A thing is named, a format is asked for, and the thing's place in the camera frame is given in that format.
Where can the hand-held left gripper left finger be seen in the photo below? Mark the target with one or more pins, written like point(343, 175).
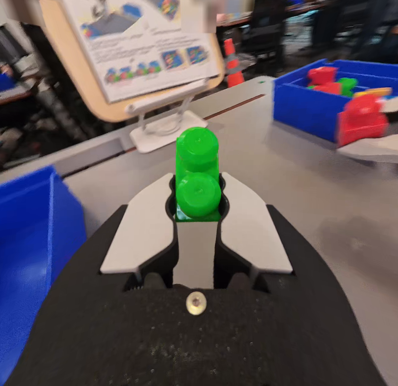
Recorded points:
point(140, 233)

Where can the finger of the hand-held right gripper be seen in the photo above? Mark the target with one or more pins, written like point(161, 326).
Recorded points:
point(392, 105)
point(373, 149)

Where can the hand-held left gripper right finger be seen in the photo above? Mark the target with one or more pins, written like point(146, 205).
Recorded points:
point(254, 233)

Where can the red toy block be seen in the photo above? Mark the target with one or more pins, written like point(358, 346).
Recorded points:
point(360, 121)

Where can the blue plastic bin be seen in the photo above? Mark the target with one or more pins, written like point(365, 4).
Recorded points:
point(25, 268)
point(298, 112)

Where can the green double toy block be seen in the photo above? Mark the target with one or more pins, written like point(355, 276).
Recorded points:
point(198, 168)

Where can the pile of colourful toy blocks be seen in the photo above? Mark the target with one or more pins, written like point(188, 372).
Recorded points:
point(326, 81)

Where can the white document stand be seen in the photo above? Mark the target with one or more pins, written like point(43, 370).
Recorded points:
point(165, 134)

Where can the black office chair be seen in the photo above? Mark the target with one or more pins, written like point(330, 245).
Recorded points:
point(267, 31)

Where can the orange traffic cone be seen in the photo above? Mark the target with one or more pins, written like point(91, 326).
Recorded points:
point(233, 66)

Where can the wooden clipboard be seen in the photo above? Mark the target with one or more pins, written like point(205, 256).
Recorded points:
point(62, 69)

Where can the printed instruction sheet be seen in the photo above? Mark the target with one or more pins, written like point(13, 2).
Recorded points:
point(143, 44)

